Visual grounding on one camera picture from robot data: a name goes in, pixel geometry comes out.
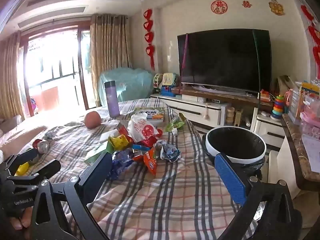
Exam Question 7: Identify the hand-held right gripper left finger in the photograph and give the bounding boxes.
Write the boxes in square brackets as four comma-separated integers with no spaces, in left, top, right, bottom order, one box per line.
[30,152,113,240]

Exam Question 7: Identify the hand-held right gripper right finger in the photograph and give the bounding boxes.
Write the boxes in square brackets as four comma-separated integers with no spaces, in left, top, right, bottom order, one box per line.
[214,152,303,240]

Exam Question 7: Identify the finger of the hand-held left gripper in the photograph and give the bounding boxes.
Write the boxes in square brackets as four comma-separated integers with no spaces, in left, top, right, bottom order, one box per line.
[15,160,61,183]
[4,149,39,172]

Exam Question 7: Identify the small yellow wrapper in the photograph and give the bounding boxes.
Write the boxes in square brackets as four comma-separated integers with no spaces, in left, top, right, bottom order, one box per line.
[14,162,30,177]

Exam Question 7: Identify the red soda can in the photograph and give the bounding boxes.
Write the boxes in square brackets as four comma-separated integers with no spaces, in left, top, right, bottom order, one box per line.
[32,139,50,154]

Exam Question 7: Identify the green box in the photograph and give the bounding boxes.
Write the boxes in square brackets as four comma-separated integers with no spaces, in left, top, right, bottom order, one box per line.
[84,141,113,166]

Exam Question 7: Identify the white trash bin black liner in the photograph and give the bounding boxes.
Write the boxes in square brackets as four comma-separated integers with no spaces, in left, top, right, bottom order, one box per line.
[202,128,266,180]

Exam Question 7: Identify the yellow snack wrapper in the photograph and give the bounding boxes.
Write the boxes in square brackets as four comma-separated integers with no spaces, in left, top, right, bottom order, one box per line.
[108,134,134,150]

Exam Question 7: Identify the red carton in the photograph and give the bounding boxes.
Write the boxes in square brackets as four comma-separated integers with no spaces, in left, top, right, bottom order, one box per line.
[115,121,129,136]

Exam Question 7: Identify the orange snack wrapper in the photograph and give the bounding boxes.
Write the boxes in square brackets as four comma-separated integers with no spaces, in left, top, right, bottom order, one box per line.
[143,147,160,176]

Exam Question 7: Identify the red snack wrapper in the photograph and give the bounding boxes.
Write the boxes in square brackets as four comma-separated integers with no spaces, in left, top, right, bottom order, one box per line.
[136,135,163,148]

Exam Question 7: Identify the white blue wrapper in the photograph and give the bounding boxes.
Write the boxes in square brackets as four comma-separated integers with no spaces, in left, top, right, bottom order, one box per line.
[156,140,181,163]

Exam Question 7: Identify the white plastic bag red print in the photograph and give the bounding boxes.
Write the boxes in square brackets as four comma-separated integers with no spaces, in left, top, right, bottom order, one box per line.
[127,112,163,143]

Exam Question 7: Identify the person's left hand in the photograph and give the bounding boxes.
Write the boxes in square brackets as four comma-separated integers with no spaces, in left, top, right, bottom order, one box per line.
[9,202,34,230]

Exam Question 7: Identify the red orange fruit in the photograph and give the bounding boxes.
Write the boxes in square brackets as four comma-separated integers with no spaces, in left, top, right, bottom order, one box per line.
[84,111,102,130]

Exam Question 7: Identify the white television stand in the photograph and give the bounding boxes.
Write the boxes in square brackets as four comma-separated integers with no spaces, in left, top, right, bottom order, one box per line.
[150,94,285,153]

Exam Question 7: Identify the green snack wrapper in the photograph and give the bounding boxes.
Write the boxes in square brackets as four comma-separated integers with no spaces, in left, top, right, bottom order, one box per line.
[165,112,185,132]

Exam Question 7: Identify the purple thermos bottle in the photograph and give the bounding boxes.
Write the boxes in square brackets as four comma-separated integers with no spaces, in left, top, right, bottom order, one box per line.
[104,80,121,118]

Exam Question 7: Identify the beige curtain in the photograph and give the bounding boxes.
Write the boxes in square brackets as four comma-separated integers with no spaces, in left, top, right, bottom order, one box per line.
[0,31,32,120]
[89,14,132,108]

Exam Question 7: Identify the brown marble shelf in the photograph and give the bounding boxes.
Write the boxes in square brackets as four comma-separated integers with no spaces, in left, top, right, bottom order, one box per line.
[179,86,274,103]

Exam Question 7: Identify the children's book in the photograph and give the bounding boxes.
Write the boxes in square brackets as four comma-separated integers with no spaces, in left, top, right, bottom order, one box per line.
[132,107,166,127]

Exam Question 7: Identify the white paper sheet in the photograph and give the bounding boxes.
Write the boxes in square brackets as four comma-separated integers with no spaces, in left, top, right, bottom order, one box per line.
[301,135,320,173]

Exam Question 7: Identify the red toy telephone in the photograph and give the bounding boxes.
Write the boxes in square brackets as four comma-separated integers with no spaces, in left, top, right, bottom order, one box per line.
[260,89,274,102]

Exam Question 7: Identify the glass balcony door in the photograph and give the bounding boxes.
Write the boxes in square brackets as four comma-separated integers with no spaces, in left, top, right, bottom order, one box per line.
[20,21,97,117]

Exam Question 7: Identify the teal cloth cover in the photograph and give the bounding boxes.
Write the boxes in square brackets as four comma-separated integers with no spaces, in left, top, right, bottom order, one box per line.
[97,67,155,103]

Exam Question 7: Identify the pink plastic storage boxes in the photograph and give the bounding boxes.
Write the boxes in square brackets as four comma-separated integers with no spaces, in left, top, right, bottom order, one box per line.
[300,97,320,140]

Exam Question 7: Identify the blue toy cash register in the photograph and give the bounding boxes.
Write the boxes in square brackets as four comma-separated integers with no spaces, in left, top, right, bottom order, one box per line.
[160,86,177,97]

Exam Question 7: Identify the brown paper bag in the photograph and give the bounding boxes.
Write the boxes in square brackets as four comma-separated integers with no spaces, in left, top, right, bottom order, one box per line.
[276,75,299,98]

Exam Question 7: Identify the green white toy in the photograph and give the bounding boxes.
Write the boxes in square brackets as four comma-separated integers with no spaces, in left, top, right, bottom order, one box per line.
[152,74,163,90]

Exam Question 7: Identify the green stick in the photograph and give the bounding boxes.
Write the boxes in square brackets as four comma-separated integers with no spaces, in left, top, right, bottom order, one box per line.
[252,29,262,110]

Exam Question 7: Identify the colourful toy phone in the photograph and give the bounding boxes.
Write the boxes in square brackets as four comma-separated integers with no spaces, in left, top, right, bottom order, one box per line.
[162,73,179,87]

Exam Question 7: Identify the black television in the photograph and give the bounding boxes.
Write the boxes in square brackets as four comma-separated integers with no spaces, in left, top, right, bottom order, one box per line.
[177,29,272,93]

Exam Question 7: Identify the red heart hanging decoration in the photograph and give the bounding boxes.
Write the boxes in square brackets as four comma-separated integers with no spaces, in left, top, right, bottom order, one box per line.
[142,9,156,71]
[292,0,320,73]

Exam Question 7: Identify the rainbow ring stacker toy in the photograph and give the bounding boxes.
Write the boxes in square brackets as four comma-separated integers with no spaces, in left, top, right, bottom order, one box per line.
[270,94,284,122]

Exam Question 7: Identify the round red wall sticker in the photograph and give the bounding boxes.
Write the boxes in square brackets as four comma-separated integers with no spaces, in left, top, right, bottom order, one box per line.
[211,0,228,14]

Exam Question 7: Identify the golden cartoon wall sticker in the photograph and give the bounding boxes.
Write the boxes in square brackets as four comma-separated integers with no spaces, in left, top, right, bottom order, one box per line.
[269,0,285,15]

